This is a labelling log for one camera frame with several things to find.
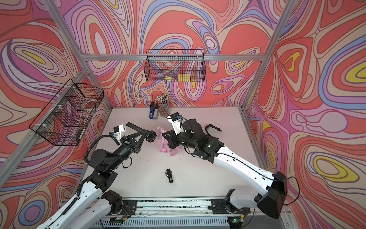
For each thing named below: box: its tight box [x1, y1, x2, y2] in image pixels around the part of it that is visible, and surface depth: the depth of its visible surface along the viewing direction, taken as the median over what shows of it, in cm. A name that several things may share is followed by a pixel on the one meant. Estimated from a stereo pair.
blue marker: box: [149, 101, 155, 120], surface depth 117 cm
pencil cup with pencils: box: [156, 93, 171, 118], surface depth 106 cm
